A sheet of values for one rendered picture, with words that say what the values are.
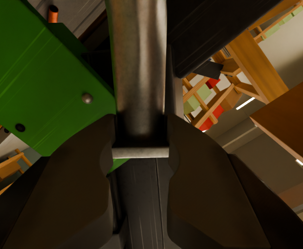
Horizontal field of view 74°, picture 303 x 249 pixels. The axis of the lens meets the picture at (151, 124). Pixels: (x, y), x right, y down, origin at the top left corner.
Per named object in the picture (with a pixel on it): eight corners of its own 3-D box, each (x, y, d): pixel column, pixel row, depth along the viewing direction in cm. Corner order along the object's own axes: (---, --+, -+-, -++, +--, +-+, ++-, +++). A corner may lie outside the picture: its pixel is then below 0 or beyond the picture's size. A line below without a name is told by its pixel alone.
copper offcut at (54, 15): (52, 27, 58) (58, 33, 58) (46, 30, 57) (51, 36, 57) (54, 4, 50) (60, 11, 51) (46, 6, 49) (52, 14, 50)
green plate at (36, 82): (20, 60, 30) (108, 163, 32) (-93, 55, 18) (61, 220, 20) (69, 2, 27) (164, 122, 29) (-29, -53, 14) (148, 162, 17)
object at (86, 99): (98, 96, 20) (95, 100, 19) (90, 103, 21) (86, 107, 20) (89, 87, 20) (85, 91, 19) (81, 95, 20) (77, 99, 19)
